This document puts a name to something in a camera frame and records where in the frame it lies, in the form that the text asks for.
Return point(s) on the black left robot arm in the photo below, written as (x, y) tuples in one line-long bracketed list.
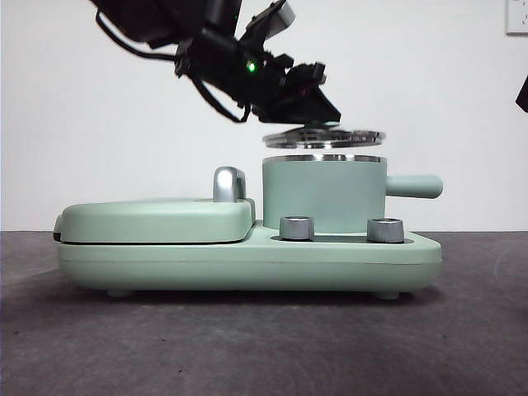
[(206, 45)]

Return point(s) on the silver control knob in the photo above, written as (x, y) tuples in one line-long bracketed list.
[(384, 229), (295, 228)]

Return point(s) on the glass lid with green knob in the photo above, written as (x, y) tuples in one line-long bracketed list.
[(330, 140)]

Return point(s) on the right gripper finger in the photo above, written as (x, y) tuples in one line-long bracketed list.
[(524, 95)]

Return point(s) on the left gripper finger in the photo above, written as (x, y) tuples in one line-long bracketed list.
[(309, 111)]

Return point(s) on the mint green appliance base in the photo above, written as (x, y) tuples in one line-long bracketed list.
[(247, 268)]

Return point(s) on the white wall outlet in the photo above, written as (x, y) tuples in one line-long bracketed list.
[(517, 16)]

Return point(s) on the mint green griddle cover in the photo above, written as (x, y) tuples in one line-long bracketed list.
[(152, 220)]

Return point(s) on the pale grey camera box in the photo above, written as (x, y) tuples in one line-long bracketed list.
[(282, 18)]

